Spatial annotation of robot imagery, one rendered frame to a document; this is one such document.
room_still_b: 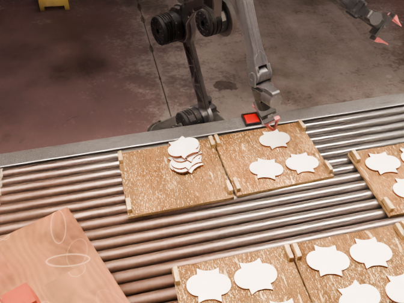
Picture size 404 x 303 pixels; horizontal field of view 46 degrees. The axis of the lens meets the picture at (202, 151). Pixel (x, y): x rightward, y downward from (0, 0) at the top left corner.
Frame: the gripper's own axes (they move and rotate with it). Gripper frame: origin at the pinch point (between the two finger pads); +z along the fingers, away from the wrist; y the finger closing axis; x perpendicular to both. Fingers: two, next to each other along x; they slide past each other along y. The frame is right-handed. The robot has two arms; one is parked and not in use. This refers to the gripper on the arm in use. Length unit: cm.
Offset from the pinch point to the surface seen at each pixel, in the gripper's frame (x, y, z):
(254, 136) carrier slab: -7.0, -7.0, 10.8
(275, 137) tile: 0.8, -2.4, 12.4
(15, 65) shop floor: -154, -251, 53
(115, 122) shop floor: -85, -150, 79
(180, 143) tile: -37.0, -3.7, -5.7
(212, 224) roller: -37.1, 33.2, 4.2
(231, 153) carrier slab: -19.2, 1.0, 6.9
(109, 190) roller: -69, 6, -8
